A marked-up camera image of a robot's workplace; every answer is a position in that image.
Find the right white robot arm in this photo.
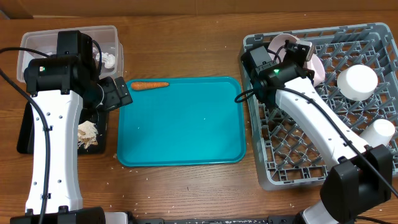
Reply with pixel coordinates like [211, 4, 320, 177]
[234, 40, 397, 223]

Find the orange carrot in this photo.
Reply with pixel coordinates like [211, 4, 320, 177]
[131, 82, 169, 91]

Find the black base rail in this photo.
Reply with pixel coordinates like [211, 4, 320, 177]
[127, 212, 305, 224]

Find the white cup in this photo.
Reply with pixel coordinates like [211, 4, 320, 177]
[359, 119, 396, 147]

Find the white bowl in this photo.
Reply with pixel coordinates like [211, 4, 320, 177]
[337, 65, 378, 101]

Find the black plastic tray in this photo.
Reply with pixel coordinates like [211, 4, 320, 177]
[16, 103, 109, 155]

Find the white tissue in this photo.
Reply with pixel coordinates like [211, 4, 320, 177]
[93, 47, 116, 69]

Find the white round plate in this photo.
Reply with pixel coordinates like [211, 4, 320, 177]
[268, 34, 299, 61]

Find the grey dishwasher rack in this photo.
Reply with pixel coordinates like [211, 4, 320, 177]
[243, 22, 397, 190]

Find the clear plastic bin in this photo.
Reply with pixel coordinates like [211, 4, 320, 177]
[16, 26, 124, 83]

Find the teal serving tray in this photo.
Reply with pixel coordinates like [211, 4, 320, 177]
[117, 77, 246, 167]

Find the peanut shells pile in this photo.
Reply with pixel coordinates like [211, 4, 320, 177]
[78, 121, 98, 149]

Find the pink bowl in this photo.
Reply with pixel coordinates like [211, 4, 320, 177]
[304, 54, 325, 87]

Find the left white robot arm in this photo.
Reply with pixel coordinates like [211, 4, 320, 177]
[10, 30, 134, 223]

